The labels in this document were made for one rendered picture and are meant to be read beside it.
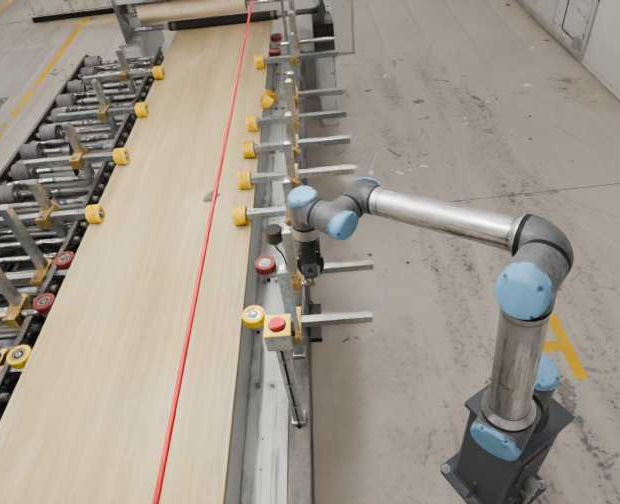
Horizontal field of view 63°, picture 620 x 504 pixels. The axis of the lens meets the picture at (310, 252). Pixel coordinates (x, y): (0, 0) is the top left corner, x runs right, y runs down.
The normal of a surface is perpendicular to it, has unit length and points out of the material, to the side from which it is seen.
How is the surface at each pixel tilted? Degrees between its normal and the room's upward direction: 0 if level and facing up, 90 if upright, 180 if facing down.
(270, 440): 0
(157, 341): 0
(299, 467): 0
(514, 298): 83
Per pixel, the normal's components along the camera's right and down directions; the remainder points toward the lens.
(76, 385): -0.10, -0.71
